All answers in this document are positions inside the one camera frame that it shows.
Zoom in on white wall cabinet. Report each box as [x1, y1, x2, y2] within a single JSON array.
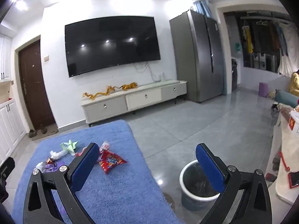
[[0, 34, 12, 83]]

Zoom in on washing machine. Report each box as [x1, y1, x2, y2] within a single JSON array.
[[231, 58, 241, 91]]

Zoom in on golden dragon figurine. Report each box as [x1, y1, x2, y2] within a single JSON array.
[[82, 85, 120, 101]]

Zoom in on red phone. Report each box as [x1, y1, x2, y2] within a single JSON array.
[[288, 171, 299, 189]]

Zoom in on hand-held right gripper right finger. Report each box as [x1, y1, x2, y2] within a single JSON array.
[[196, 143, 272, 224]]

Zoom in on brown entrance door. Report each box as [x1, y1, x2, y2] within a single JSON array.
[[18, 40, 56, 130]]

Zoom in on white plastic wrapper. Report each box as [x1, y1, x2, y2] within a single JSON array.
[[49, 150, 68, 160]]

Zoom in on blue curtain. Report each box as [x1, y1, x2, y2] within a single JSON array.
[[193, 0, 212, 18]]

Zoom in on patterned pink cushion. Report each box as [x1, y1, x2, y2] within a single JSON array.
[[279, 105, 292, 122]]

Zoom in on white side table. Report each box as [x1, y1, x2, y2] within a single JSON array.
[[265, 103, 299, 206]]

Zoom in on golden tiger figurine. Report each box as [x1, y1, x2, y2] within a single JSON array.
[[120, 82, 139, 91]]

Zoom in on teal chair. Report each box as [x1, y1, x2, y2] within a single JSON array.
[[274, 91, 299, 109]]

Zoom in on purple stool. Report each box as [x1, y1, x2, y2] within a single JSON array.
[[259, 82, 271, 98]]

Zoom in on purple wrapper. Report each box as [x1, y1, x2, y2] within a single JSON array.
[[44, 160, 67, 173]]

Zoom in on red white small packet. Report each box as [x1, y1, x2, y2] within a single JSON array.
[[99, 141, 110, 154]]

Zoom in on grey waste bin white rim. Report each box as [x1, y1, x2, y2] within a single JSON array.
[[179, 160, 230, 211]]

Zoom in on white grey television cabinet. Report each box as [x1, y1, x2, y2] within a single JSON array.
[[81, 79, 188, 127]]

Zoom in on yellow cloth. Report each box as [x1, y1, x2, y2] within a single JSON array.
[[290, 71, 299, 96]]

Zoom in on white bag red label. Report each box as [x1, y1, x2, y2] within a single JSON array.
[[288, 108, 299, 132]]

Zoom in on black wall television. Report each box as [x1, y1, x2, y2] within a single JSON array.
[[64, 16, 161, 78]]

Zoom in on red lanyard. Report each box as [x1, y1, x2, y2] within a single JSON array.
[[279, 151, 291, 172]]

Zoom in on row of hanging clothes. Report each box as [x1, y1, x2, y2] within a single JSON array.
[[241, 16, 297, 75]]

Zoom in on white floor cabinet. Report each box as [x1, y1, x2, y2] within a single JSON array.
[[0, 98, 27, 166]]

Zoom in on red snack packet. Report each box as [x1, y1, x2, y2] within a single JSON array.
[[97, 150, 129, 175]]

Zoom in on thin wall cable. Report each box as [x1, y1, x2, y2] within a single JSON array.
[[134, 61, 161, 82]]

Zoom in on brown door mat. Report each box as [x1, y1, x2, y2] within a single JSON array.
[[30, 124, 59, 141]]

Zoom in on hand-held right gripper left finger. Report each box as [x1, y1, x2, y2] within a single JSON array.
[[23, 142, 101, 224]]

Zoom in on blue fluffy mat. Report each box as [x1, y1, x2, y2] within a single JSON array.
[[12, 119, 185, 224]]

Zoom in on grey double-door fridge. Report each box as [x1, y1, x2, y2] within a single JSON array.
[[169, 9, 226, 103]]

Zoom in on green paper star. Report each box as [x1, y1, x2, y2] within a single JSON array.
[[60, 139, 80, 154]]

